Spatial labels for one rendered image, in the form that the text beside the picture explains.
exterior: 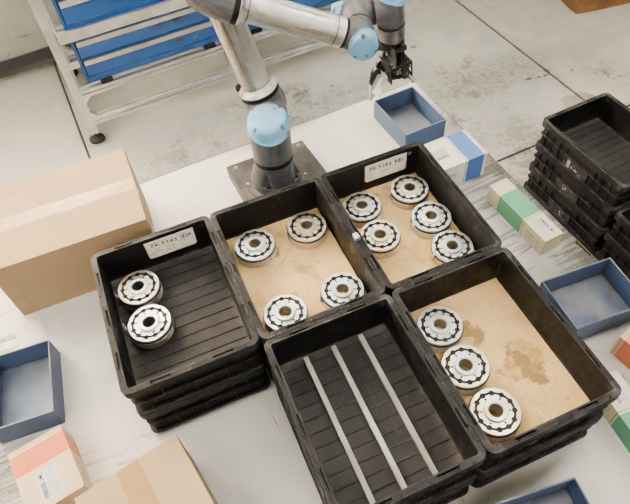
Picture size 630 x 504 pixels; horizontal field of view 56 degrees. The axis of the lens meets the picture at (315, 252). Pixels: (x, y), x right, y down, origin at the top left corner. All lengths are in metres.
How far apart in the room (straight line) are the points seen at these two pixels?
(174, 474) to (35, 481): 0.33
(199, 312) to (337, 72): 2.27
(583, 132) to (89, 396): 1.90
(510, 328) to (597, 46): 2.65
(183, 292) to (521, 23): 2.95
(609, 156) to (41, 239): 1.88
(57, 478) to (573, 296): 1.30
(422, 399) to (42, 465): 0.83
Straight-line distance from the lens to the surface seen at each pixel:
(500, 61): 3.62
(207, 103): 3.39
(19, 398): 1.66
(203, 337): 1.42
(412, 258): 1.50
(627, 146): 2.45
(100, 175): 1.75
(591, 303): 1.67
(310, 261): 1.49
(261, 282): 1.47
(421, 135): 1.94
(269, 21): 1.49
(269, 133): 1.63
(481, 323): 1.41
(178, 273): 1.54
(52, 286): 1.72
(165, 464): 1.28
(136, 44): 3.13
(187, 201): 1.88
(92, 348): 1.65
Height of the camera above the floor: 2.02
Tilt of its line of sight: 52 degrees down
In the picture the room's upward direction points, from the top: 6 degrees counter-clockwise
